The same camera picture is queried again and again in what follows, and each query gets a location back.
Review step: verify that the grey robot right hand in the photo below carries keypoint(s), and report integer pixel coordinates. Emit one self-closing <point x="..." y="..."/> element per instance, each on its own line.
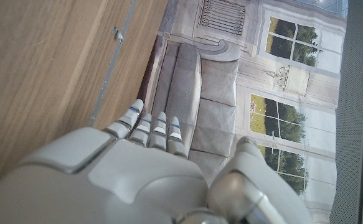
<point x="106" y="180"/>

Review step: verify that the grey tape strip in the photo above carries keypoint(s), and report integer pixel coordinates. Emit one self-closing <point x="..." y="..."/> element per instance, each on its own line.
<point x="111" y="68"/>

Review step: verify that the small grey metal clip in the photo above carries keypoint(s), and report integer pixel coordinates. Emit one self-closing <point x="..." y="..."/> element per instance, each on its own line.
<point x="118" y="35"/>

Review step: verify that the printed living room backdrop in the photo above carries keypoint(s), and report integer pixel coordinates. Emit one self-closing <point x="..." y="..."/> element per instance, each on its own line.
<point x="215" y="77"/>

